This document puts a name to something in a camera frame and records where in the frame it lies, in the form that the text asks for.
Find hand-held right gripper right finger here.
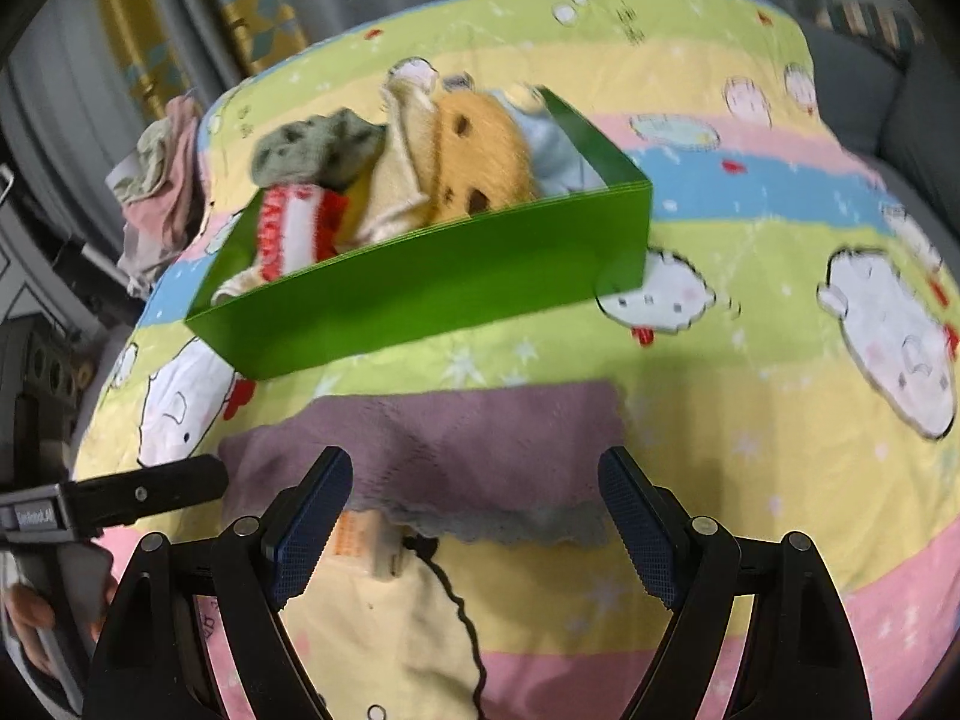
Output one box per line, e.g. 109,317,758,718
598,446,875,720

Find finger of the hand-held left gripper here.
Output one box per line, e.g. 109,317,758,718
64,456,230,533

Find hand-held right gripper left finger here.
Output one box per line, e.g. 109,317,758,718
81,445,353,720

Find purple knitted cloth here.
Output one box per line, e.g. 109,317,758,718
217,381,627,548

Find green cardboard box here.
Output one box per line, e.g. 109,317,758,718
184,86,653,382

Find red and white sock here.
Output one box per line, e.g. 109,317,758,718
251,184,353,282

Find cream fleece cloth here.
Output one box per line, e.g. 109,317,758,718
212,60,451,306

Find grey-green fuzzy cloth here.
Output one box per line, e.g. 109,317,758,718
250,109,387,192

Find blue plush elephant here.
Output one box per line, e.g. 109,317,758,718
487,86,608,200

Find yellow plush toy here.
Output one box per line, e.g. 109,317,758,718
420,88,545,230

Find person's left hand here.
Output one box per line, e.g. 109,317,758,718
4,583,119,672

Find small white tissue pack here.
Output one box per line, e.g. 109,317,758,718
334,510,410,582

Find pile of pink clothes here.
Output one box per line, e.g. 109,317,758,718
105,90,207,297

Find grey curtain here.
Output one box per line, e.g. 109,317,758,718
0,0,826,188

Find yellow patterned curtain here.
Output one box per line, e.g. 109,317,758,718
90,0,308,113

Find grey sofa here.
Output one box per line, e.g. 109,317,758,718
799,0,960,203

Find striped pillow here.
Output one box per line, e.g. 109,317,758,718
817,0,927,53

